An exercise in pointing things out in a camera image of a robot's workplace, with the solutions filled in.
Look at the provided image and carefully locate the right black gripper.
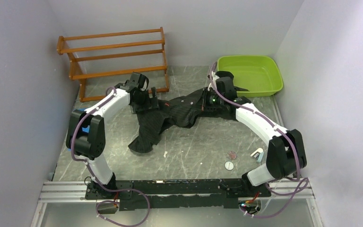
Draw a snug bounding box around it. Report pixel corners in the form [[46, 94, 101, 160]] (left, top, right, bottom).
[[194, 87, 225, 111]]

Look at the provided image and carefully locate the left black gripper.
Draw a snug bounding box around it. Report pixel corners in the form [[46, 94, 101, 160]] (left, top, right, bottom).
[[131, 87, 159, 115]]

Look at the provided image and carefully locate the black pinstriped shirt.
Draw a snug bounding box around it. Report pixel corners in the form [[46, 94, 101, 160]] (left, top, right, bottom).
[[128, 87, 237, 154]]

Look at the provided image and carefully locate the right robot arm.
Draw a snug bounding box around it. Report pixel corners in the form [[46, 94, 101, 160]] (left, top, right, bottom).
[[205, 71, 307, 196]]

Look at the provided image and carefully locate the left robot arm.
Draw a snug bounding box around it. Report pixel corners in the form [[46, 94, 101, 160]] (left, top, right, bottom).
[[66, 72, 159, 199]]

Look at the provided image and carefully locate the red round brooch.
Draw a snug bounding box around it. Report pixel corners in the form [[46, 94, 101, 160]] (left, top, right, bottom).
[[227, 151, 237, 160]]

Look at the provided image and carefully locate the green plastic basin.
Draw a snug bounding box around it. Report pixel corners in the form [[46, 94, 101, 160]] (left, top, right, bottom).
[[217, 55, 284, 97]]

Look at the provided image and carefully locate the white round badge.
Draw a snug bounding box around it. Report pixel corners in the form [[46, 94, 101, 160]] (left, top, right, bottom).
[[225, 161, 234, 171]]

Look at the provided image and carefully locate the orange wooden shoe rack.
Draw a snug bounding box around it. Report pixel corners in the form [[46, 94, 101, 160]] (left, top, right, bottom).
[[56, 27, 170, 102]]

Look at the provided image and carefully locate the blue flat mat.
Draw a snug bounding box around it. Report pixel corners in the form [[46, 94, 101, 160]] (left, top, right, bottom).
[[66, 109, 90, 149]]

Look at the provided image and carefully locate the black base beam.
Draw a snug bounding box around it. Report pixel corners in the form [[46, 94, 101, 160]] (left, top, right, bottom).
[[85, 178, 271, 211]]

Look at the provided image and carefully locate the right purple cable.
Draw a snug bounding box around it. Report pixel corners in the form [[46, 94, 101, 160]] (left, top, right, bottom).
[[207, 62, 311, 219]]

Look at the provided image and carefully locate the purple cable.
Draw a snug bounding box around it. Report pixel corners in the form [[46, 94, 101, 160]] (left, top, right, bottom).
[[70, 87, 151, 227], [207, 62, 311, 219]]

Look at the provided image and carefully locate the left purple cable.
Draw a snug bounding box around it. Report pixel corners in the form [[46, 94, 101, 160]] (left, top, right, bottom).
[[70, 87, 151, 227]]

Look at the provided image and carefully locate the aluminium frame rail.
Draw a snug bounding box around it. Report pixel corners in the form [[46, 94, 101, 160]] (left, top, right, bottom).
[[37, 178, 316, 204]]

